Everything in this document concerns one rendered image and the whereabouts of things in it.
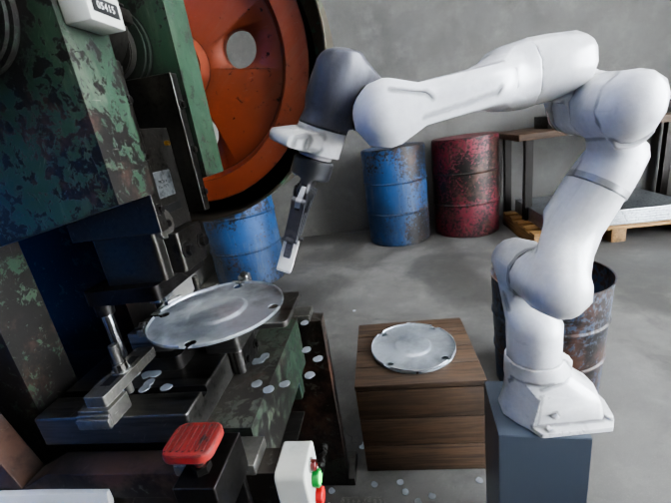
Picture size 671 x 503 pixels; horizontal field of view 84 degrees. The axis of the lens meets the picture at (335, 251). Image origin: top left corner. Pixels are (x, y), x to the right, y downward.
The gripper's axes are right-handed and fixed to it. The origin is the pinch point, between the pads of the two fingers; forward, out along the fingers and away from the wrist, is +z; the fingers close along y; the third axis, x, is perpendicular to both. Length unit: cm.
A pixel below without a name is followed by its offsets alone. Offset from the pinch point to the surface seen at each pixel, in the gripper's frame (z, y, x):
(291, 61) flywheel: -37, 33, 16
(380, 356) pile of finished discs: 42, 41, -35
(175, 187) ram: -5.2, 4.2, 26.9
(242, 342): 21.3, -2.8, 4.2
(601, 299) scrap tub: 3, 53, -100
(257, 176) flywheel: -6.4, 33.0, 18.3
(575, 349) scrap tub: 22, 52, -100
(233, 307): 15.3, -0.4, 8.4
